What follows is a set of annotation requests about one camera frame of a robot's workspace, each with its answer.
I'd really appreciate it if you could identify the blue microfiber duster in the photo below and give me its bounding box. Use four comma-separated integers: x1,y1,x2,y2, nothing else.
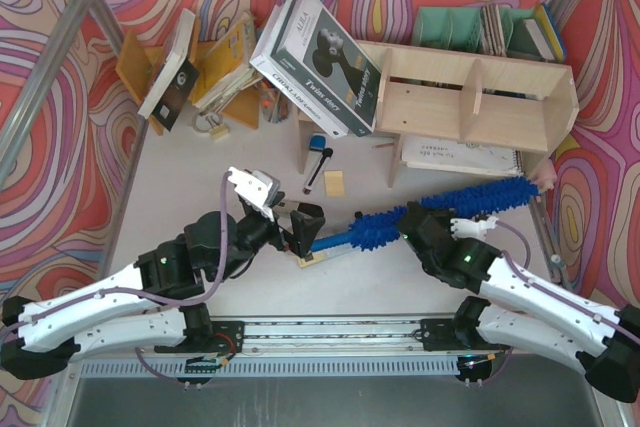
311,177,541,253

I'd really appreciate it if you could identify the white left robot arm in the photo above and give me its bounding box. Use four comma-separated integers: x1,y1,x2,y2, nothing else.
1,203,326,380

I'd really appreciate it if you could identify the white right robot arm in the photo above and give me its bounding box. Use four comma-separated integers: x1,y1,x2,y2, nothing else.
397,202,639,403

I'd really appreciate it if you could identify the light wooden bookshelf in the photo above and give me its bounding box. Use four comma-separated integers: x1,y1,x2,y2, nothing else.
292,39,580,205

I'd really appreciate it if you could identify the grey black stapler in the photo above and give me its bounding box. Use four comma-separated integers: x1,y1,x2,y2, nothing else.
273,200,325,218

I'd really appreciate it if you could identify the yellow blue calculator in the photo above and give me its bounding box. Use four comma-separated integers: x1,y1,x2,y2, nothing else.
298,245,353,269

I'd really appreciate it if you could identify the yellow sticky note pad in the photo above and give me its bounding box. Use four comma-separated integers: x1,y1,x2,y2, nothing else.
324,171,346,197

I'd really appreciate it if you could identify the black and white marker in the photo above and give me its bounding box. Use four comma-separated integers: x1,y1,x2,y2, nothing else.
302,148,333,195

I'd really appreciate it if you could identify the blue and white eraser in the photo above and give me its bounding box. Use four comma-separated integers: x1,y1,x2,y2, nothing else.
309,134,327,152

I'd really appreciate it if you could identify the small brass padlock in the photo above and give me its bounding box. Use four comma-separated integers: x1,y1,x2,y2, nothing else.
209,124,229,140

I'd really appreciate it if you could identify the coloured pencils bundle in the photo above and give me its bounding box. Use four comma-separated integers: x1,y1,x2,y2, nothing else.
259,87,291,124

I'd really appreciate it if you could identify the pink pig figurine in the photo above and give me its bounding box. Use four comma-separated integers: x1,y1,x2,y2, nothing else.
531,159,557,194

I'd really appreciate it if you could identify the yellow book stack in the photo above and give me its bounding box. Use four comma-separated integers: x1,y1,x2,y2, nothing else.
192,11,260,113

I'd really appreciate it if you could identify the white Choklad book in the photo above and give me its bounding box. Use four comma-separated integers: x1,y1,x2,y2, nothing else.
250,0,349,138

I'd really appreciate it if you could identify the large Twins story book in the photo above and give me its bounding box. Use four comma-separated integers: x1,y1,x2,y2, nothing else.
271,0,382,137

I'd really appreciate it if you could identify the black and white paperback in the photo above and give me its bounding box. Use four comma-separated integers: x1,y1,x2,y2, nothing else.
138,8,199,131

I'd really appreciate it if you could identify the yellow wooden book stand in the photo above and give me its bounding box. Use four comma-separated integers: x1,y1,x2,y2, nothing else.
116,16,261,135

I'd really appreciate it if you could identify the mint green desk organizer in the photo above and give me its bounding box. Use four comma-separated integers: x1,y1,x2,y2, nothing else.
411,5,554,60

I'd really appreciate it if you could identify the blue bound book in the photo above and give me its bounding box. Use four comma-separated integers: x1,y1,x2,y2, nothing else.
524,3,568,63

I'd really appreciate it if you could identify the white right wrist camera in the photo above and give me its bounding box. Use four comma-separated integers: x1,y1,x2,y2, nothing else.
450,216,498,241

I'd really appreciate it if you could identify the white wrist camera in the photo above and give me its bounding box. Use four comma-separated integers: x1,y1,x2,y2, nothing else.
228,167,280,222
450,216,498,241

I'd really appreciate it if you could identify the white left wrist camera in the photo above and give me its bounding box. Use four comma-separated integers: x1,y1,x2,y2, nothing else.
228,167,280,222

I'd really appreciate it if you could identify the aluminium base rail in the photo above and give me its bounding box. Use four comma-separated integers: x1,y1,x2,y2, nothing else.
66,312,583,385

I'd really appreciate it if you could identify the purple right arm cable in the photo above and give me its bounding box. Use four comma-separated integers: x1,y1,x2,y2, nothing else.
494,219,640,348

